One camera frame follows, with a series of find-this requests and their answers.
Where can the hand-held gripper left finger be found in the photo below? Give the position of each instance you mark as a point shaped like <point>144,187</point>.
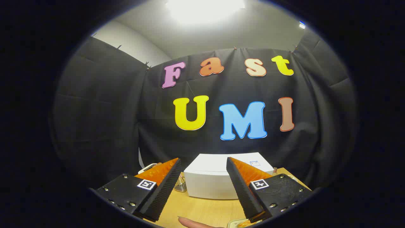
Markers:
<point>164,193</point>

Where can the clear bottle with red cap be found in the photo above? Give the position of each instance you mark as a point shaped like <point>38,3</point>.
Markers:
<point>274,171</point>

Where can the small ceiling spot light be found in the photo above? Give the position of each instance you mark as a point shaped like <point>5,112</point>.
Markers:
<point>302,25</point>

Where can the cream toaster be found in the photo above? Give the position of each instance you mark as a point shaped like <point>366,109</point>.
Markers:
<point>146,167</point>

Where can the white microwave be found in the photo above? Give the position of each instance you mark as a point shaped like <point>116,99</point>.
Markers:
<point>208,183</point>

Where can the small white plate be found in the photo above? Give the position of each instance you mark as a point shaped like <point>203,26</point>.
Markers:
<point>234,224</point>

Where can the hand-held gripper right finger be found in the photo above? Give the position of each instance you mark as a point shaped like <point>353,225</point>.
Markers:
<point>242,190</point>

